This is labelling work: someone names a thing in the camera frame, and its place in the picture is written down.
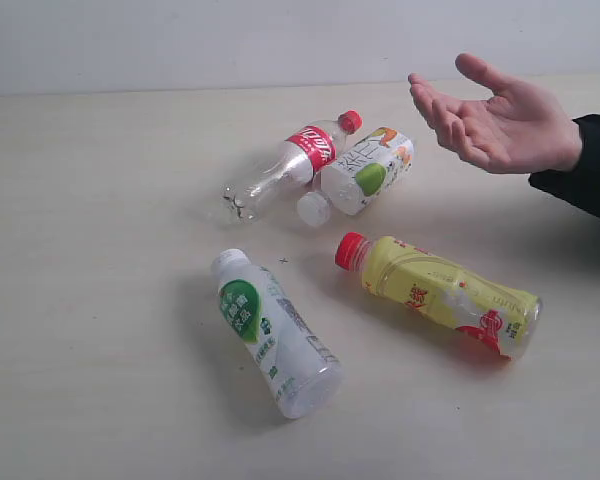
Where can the yellow bottle red cap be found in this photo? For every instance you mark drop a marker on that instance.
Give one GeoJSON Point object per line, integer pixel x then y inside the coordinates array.
{"type": "Point", "coordinates": [501, 318]}

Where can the white tea bottle fruit label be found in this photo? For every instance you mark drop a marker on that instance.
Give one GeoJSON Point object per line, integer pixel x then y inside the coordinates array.
{"type": "Point", "coordinates": [357, 177]}

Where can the person's forearm black sleeve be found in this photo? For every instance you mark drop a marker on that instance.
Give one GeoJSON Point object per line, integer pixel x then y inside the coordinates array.
{"type": "Point", "coordinates": [579, 187]}

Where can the clear cola bottle red label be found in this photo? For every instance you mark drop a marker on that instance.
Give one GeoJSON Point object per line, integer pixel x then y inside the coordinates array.
{"type": "Point", "coordinates": [256, 187]}

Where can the person's open bare hand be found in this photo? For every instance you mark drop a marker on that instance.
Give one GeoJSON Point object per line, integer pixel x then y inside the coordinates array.
{"type": "Point", "coordinates": [520, 129]}

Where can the white bottle green label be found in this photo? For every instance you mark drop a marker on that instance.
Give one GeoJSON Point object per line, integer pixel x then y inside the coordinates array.
{"type": "Point", "coordinates": [301, 372]}

